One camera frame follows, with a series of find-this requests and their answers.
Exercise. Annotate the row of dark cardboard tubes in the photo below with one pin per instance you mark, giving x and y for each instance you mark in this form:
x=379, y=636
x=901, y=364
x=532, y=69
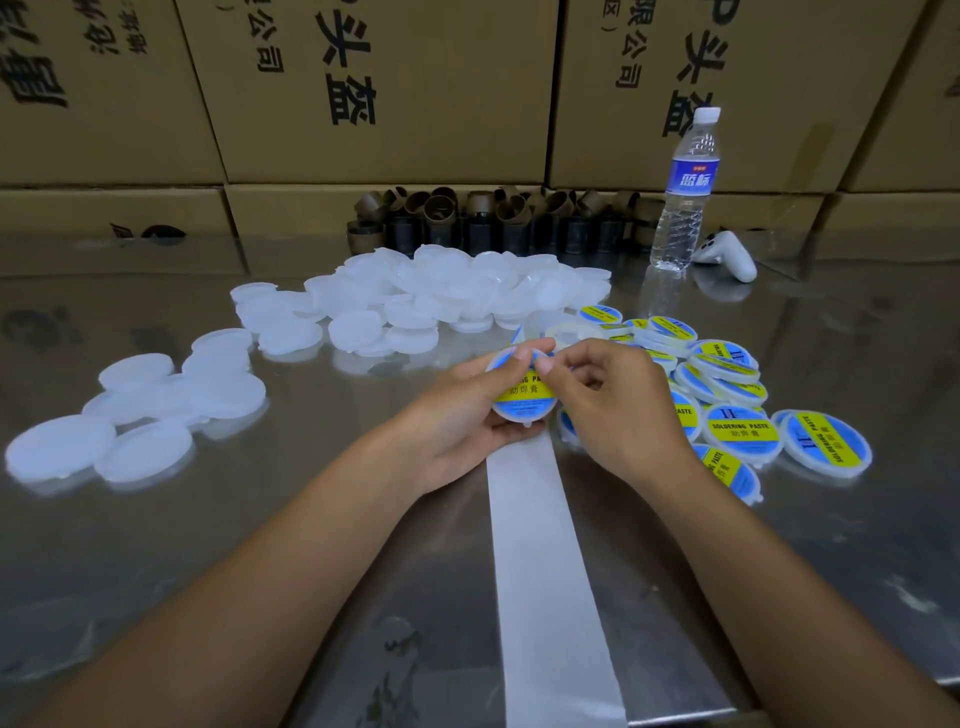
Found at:
x=458, y=222

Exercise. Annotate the person's left forearm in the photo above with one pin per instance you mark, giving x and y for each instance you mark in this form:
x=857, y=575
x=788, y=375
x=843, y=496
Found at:
x=225, y=615

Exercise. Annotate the clear plastic water bottle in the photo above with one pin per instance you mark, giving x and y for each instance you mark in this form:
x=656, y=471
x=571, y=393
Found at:
x=684, y=192

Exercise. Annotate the person's right hand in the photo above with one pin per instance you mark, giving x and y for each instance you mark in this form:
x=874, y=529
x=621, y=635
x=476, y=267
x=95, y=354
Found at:
x=630, y=405

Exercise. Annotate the sticker roll with backing strip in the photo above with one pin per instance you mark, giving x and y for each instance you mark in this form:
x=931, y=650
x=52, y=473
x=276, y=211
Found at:
x=548, y=630

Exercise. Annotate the pile of white plastic lids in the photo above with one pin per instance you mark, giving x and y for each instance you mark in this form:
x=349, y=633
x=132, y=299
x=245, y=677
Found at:
x=375, y=288

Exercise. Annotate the person's left hand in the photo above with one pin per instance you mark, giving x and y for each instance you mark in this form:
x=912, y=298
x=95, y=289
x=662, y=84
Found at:
x=450, y=428

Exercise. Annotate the stack of brown cardboard boxes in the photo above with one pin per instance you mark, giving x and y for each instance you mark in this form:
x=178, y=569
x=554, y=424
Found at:
x=390, y=90

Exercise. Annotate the person's right forearm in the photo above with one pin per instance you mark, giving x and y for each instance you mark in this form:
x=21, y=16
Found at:
x=825, y=615

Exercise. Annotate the white handheld controller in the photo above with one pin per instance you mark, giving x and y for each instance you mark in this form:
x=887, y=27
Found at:
x=725, y=255

